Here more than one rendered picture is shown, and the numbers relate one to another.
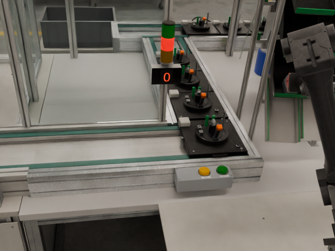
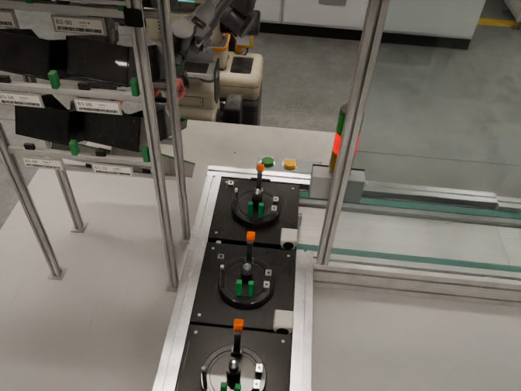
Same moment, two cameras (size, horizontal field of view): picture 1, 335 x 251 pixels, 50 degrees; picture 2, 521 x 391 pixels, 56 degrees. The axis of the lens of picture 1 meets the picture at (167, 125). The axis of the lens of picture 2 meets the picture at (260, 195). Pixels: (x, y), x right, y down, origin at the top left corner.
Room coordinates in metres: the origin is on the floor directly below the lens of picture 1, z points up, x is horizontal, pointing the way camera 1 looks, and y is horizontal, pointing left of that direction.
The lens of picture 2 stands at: (2.17, 0.06, 1.98)
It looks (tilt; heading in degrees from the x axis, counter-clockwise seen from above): 45 degrees down; 194
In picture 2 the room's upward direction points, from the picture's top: 4 degrees clockwise
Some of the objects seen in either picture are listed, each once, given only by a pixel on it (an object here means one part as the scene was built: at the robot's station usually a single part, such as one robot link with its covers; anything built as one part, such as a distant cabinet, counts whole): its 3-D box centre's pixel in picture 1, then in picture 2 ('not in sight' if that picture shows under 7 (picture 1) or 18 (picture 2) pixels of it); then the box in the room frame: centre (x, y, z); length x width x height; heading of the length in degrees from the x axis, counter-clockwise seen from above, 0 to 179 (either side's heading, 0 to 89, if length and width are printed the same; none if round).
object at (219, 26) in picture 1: (233, 22); not in sight; (2.67, -0.43, 1.01); 0.24 x 0.24 x 0.13; 12
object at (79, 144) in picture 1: (139, 147); (357, 240); (1.22, 0.11, 0.91); 0.84 x 0.28 x 0.10; 102
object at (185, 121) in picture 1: (184, 123); (288, 239); (1.33, -0.07, 0.97); 0.05 x 0.05 x 0.04; 12
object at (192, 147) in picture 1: (211, 137); (256, 211); (1.25, -0.19, 0.96); 0.24 x 0.24 x 0.02; 12
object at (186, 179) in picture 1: (203, 178); (288, 171); (1.02, -0.15, 0.93); 0.21 x 0.07 x 0.06; 102
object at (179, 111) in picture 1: (198, 96); (246, 274); (1.50, -0.14, 1.01); 0.24 x 0.24 x 0.13; 12
